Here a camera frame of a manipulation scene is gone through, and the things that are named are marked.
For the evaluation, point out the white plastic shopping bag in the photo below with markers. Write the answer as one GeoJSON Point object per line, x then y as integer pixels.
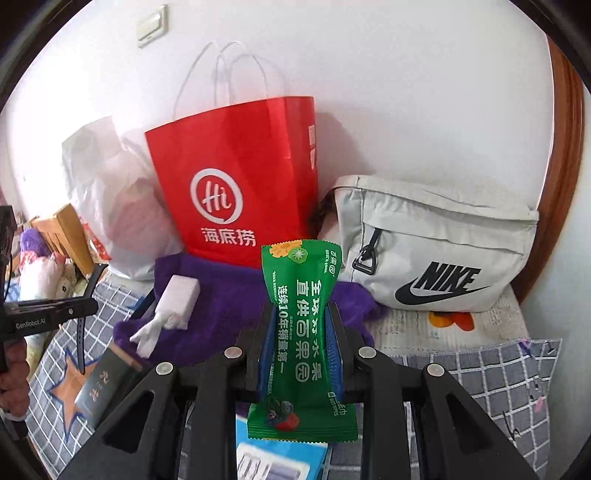
{"type": "Point", "coordinates": [115, 207]}

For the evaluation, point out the purple fabric storage tray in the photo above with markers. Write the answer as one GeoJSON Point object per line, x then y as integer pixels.
{"type": "Point", "coordinates": [217, 295]}

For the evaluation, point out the grey checked cloth with stars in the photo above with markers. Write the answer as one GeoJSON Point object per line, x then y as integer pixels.
{"type": "Point", "coordinates": [485, 364]}

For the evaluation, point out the grey waist bag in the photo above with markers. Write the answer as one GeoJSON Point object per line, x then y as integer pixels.
{"type": "Point", "coordinates": [438, 240]}

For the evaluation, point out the floral bedding pile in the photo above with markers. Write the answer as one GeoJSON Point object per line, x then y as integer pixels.
{"type": "Point", "coordinates": [46, 281]}

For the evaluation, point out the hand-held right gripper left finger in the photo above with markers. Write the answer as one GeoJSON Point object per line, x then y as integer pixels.
{"type": "Point", "coordinates": [263, 360]}

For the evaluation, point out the dark green tea tin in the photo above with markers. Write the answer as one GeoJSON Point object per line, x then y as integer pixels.
{"type": "Point", "coordinates": [106, 392]}

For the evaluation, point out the wooden bed headboard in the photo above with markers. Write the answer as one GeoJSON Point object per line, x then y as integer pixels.
{"type": "Point", "coordinates": [64, 230]}

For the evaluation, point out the blue tissue pack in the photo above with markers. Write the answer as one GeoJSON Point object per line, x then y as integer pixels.
{"type": "Point", "coordinates": [277, 457]}

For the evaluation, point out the red paper shopping bag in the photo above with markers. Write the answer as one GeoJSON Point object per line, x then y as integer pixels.
{"type": "Point", "coordinates": [249, 161]}

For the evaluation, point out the person's left hand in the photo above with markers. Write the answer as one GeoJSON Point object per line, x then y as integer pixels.
{"type": "Point", "coordinates": [14, 374]}

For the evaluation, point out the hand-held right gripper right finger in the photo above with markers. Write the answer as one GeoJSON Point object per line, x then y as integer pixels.
{"type": "Point", "coordinates": [336, 364]}

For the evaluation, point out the white tissue pack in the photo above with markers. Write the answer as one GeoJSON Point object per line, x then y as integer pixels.
{"type": "Point", "coordinates": [180, 300]}

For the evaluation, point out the purple plush toy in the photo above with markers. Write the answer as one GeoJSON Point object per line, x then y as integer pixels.
{"type": "Point", "coordinates": [32, 242]}

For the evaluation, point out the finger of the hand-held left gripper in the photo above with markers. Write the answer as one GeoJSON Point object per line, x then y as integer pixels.
{"type": "Point", "coordinates": [60, 308]}

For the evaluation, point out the dark green wet wipe sachet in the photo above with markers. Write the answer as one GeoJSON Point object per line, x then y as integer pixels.
{"type": "Point", "coordinates": [300, 295]}

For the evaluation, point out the white wall light switch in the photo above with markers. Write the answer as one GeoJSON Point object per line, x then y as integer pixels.
{"type": "Point", "coordinates": [152, 25]}

